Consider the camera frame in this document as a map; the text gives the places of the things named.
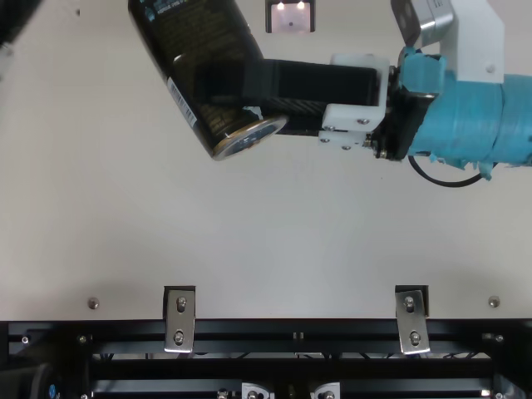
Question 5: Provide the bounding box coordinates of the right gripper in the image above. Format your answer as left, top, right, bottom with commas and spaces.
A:
365, 45, 532, 180

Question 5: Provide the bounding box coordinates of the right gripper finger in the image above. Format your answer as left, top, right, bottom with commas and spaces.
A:
239, 52, 392, 132
244, 99, 369, 151

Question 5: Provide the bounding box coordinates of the dark coffee bottle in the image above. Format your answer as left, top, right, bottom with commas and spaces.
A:
126, 0, 290, 162

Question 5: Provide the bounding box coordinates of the small square scanner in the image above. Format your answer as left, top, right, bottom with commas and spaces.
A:
264, 0, 317, 35

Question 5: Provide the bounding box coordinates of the black cable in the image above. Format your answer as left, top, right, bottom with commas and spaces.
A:
406, 154, 486, 190

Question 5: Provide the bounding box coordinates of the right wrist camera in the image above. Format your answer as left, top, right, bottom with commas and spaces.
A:
389, 0, 506, 85

